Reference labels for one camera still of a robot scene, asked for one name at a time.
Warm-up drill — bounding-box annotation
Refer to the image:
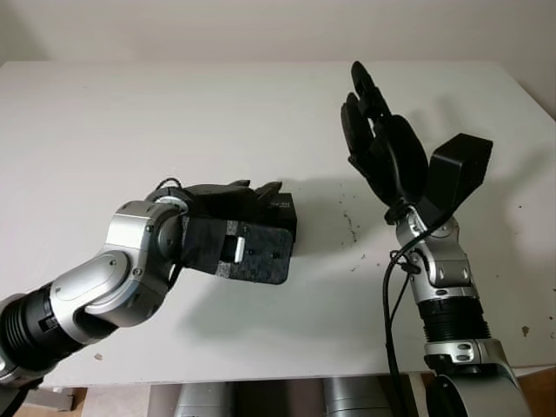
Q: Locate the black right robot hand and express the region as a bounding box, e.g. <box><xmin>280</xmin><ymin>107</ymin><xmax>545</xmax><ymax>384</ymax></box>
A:
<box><xmin>341</xmin><ymin>60</ymin><xmax>429</xmax><ymax>206</ymax></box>

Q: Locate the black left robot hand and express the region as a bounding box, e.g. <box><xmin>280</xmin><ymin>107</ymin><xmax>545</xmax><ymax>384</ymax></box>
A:
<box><xmin>178</xmin><ymin>178</ymin><xmax>284</xmax><ymax>223</ymax></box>

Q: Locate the black RealSense box lid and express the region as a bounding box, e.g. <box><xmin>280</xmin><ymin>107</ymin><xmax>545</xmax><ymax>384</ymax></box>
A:
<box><xmin>254</xmin><ymin>190</ymin><xmax>301</xmax><ymax>247</ymax></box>

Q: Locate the grey left robot thigh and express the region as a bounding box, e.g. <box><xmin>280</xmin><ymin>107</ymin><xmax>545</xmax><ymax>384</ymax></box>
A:
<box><xmin>175</xmin><ymin>384</ymin><xmax>235</xmax><ymax>417</ymax></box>

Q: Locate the grey robot thigh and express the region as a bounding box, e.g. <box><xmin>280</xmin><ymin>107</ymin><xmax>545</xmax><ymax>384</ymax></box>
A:
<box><xmin>175</xmin><ymin>384</ymin><xmax>235</xmax><ymax>417</ymax></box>
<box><xmin>325</xmin><ymin>377</ymin><xmax>392</xmax><ymax>417</ymax></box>

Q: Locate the grey right robot thigh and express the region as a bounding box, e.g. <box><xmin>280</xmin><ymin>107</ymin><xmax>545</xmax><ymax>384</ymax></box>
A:
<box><xmin>325</xmin><ymin>377</ymin><xmax>392</xmax><ymax>417</ymax></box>

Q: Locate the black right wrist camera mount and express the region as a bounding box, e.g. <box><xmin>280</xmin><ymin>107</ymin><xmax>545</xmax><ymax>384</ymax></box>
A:
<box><xmin>416</xmin><ymin>133</ymin><xmax>494</xmax><ymax>227</ymax></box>

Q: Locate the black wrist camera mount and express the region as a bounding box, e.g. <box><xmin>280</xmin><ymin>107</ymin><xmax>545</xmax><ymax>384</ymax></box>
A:
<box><xmin>416</xmin><ymin>133</ymin><xmax>494</xmax><ymax>227</ymax></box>
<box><xmin>178</xmin><ymin>215</ymin><xmax>297</xmax><ymax>287</ymax></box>

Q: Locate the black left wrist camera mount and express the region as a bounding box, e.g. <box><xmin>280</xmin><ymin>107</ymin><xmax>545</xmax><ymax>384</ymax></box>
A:
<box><xmin>178</xmin><ymin>215</ymin><xmax>297</xmax><ymax>287</ymax></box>

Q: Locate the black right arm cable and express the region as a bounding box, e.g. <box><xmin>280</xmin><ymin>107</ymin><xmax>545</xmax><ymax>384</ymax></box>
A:
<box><xmin>381</xmin><ymin>212</ymin><xmax>457</xmax><ymax>417</ymax></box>

